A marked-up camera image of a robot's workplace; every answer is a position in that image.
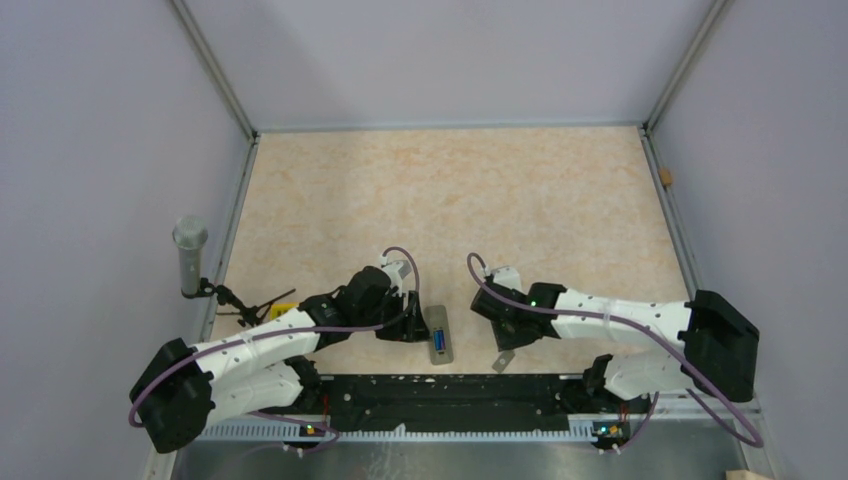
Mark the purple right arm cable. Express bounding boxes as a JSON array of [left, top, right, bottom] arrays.
[[466, 252, 765, 449]]

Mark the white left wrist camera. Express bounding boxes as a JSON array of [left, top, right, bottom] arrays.
[[381, 260, 412, 297]]

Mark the small tan block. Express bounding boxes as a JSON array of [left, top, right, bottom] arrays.
[[657, 167, 673, 188]]

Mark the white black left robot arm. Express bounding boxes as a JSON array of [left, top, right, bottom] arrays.
[[128, 264, 420, 453]]

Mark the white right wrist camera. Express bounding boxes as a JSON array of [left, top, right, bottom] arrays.
[[485, 266, 524, 292]]

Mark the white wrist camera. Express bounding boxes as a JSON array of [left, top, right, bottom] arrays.
[[485, 266, 524, 292], [381, 260, 412, 297]]

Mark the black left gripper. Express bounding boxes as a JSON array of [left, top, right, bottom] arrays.
[[355, 289, 432, 343]]

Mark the yellow clamp tool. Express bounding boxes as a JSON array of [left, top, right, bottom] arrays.
[[268, 303, 298, 320]]

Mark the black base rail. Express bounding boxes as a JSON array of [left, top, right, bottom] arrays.
[[284, 373, 654, 435]]

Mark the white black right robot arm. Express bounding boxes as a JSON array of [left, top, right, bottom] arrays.
[[470, 279, 760, 412]]

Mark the grey microphone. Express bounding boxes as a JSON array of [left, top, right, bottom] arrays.
[[172, 215, 208, 298]]

